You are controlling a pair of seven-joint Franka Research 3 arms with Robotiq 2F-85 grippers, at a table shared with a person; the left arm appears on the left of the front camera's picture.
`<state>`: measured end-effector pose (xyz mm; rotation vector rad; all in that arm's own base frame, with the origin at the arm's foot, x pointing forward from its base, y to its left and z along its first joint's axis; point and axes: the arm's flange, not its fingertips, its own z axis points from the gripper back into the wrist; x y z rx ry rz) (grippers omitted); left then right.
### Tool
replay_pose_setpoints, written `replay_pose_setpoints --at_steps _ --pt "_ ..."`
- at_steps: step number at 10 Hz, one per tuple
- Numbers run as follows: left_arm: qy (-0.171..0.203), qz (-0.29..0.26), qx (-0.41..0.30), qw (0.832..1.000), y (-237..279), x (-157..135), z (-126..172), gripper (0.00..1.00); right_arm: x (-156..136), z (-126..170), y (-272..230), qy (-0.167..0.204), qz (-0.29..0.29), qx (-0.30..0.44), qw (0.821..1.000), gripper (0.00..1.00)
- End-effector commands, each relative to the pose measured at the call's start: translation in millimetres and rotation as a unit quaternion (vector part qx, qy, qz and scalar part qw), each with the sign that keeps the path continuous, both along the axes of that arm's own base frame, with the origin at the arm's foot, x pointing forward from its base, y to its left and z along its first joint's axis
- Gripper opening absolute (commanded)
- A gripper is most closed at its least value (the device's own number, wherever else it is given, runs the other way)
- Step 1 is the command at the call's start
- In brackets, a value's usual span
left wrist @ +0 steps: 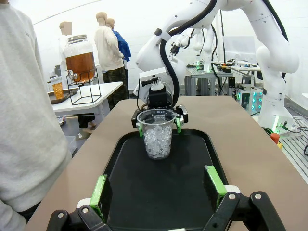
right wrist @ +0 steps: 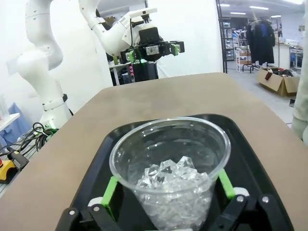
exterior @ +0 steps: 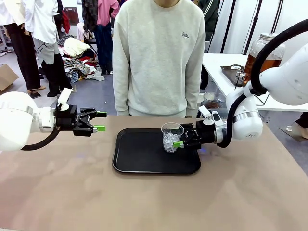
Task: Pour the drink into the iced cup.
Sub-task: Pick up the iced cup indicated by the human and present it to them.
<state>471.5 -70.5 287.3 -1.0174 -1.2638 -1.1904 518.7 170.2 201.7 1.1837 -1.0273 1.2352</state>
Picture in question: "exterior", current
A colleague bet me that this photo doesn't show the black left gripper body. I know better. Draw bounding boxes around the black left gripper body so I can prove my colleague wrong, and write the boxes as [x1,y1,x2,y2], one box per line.
[54,105,84,132]

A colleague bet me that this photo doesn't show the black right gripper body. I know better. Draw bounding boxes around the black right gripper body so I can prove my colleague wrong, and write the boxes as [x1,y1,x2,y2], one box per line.
[180,121,217,150]

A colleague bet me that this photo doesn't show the clear plastic cup with ice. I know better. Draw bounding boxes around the clear plastic cup with ice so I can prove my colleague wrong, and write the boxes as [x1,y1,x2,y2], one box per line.
[160,122,185,154]

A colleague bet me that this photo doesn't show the person's left forearm cream sleeve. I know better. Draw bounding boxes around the person's left forearm cream sleeve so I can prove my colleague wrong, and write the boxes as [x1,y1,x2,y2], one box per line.
[185,72,205,118]

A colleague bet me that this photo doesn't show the person's right forearm cream sleeve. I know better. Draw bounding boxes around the person's right forearm cream sleeve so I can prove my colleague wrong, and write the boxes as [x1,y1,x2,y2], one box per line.
[112,72,132,116]

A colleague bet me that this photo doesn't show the glass drink dispenser amber liquid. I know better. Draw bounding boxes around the glass drink dispenser amber liquid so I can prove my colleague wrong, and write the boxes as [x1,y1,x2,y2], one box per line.
[244,32,286,85]

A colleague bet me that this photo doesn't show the glass bowl with brown contents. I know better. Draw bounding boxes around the glass bowl with brown contents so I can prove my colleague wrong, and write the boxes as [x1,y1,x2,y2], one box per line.
[203,91,227,109]

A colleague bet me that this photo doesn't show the black plastic serving tray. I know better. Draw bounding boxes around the black plastic serving tray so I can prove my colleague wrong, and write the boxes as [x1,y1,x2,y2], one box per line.
[112,128,202,175]

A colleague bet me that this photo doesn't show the pile of clothes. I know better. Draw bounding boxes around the pile of clothes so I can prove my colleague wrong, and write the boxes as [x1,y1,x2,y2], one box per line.
[57,36,105,84]

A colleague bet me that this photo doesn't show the dark metal tray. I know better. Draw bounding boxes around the dark metal tray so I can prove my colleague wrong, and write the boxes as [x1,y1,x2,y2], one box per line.
[220,64,248,87]

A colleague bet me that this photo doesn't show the white side table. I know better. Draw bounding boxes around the white side table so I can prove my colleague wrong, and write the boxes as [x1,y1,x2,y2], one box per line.
[202,53,308,113]

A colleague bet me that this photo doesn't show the brown cardboard box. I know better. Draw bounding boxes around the brown cardboard box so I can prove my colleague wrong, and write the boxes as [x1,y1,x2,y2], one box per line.
[0,64,20,91]

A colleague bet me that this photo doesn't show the person in cream sweatshirt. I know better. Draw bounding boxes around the person in cream sweatshirt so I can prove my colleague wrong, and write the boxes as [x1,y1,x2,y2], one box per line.
[112,0,206,118]

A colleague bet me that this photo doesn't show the bystander white shirt black trousers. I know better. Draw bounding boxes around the bystander white shirt black trousers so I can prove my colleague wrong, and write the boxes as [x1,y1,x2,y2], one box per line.
[0,0,46,94]

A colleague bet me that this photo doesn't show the bystander white shirt grey trousers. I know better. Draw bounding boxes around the bystander white shirt grey trousers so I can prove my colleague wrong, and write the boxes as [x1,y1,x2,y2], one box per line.
[23,0,73,97]

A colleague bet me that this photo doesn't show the bystander leg beige shoe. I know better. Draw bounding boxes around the bystander leg beige shoe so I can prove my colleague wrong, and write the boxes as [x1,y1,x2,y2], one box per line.
[287,112,308,140]

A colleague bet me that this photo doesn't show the bystander in pink top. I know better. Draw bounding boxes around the bystander in pink top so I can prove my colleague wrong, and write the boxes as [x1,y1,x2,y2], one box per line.
[81,0,121,75]

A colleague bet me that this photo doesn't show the black light stand pole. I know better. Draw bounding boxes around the black light stand pole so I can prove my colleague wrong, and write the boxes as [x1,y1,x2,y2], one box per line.
[220,0,239,55]
[269,0,285,34]
[242,0,263,56]

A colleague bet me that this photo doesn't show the bystander in dark jacket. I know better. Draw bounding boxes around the bystander in dark jacket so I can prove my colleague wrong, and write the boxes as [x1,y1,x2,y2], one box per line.
[197,0,220,54]

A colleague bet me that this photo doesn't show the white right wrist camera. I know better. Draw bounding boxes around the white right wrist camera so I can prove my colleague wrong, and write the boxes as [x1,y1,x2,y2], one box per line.
[197,105,223,126]

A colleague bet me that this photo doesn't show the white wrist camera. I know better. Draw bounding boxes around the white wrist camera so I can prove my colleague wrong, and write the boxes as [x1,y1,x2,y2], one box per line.
[197,105,223,126]
[57,88,73,112]

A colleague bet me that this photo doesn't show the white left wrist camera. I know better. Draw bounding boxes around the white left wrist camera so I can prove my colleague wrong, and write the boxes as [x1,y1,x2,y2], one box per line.
[57,88,73,112]

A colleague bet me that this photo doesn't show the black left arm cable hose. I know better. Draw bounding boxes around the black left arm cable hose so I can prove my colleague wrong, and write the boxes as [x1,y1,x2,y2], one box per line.
[20,126,61,151]

